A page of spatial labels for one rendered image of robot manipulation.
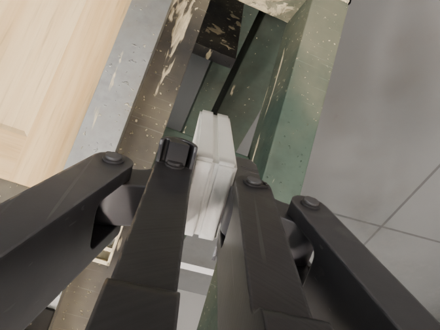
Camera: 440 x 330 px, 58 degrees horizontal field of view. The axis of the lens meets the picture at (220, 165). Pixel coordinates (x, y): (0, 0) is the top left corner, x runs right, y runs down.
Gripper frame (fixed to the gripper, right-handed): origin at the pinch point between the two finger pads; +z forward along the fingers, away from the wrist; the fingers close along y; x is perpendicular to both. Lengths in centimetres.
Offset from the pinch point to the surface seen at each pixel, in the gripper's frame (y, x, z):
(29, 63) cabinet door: -22.6, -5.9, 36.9
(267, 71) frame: 13, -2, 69
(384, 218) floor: 122, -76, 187
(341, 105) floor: 64, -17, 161
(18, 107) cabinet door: -22.2, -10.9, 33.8
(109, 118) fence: -10.9, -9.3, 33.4
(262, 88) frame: 13, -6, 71
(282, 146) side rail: 12.1, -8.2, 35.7
